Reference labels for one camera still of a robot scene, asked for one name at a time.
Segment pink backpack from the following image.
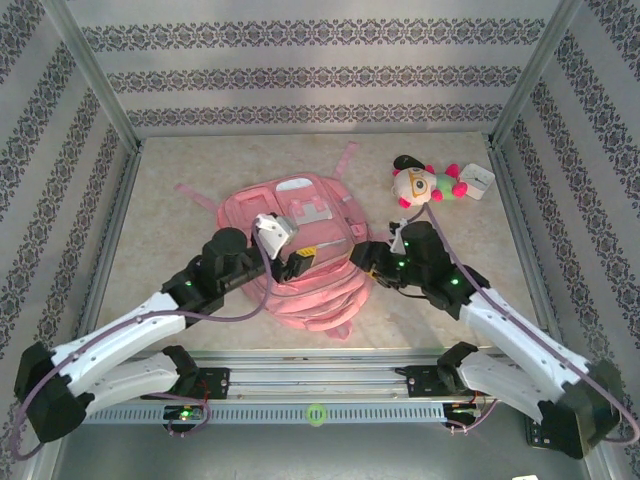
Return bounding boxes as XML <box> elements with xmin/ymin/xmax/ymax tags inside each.
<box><xmin>173</xmin><ymin>141</ymin><xmax>389</xmax><ymax>341</ymax></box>

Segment white pink plush doll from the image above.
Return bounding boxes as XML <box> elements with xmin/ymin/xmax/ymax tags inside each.
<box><xmin>390</xmin><ymin>162</ymin><xmax>469</xmax><ymax>210</ymax></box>

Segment white square alarm clock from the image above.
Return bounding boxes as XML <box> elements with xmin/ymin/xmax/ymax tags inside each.
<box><xmin>457</xmin><ymin>162</ymin><xmax>496</xmax><ymax>201</ymax></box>

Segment black computer mouse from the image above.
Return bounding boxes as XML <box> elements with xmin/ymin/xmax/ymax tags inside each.
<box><xmin>392</xmin><ymin>154</ymin><xmax>424</xmax><ymax>174</ymax></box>

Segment black mounting plate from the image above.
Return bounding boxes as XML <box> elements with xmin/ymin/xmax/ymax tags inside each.
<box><xmin>142</xmin><ymin>367</ymin><xmax>231</xmax><ymax>400</ymax></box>
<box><xmin>404</xmin><ymin>365</ymin><xmax>499</xmax><ymax>399</ymax></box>

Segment green-lit controller board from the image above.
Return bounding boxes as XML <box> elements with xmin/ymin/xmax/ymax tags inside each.
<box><xmin>442</xmin><ymin>402</ymin><xmax>484</xmax><ymax>421</ymax></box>
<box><xmin>163</xmin><ymin>404</ymin><xmax>206</xmax><ymax>424</ymax></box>

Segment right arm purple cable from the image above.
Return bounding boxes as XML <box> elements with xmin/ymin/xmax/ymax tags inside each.
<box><xmin>397</xmin><ymin>207</ymin><xmax>640</xmax><ymax>446</ymax></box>

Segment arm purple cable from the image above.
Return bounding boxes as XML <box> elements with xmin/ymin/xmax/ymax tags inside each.
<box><xmin>9</xmin><ymin>222</ymin><xmax>275</xmax><ymax>461</ymax></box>
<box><xmin>397</xmin><ymin>207</ymin><xmax>640</xmax><ymax>446</ymax></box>

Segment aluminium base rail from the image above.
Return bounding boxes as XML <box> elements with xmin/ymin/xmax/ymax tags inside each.
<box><xmin>84</xmin><ymin>348</ymin><xmax>586</xmax><ymax>404</ymax></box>

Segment perforated metal cable tray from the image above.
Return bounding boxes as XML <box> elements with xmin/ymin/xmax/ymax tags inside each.
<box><xmin>84</xmin><ymin>402</ymin><xmax>446</xmax><ymax>426</ymax></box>

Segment short purple cable loop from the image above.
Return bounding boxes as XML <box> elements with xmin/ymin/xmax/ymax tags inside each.
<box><xmin>167</xmin><ymin>392</ymin><xmax>214</xmax><ymax>439</ymax></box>

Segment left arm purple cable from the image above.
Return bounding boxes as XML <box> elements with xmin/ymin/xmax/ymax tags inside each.
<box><xmin>9</xmin><ymin>222</ymin><xmax>275</xmax><ymax>461</ymax></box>

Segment aluminium frame post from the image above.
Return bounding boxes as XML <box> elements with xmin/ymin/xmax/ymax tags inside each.
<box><xmin>487</xmin><ymin>0</ymin><xmax>586</xmax><ymax>149</ymax></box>
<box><xmin>39</xmin><ymin>0</ymin><xmax>144</xmax><ymax>154</ymax></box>

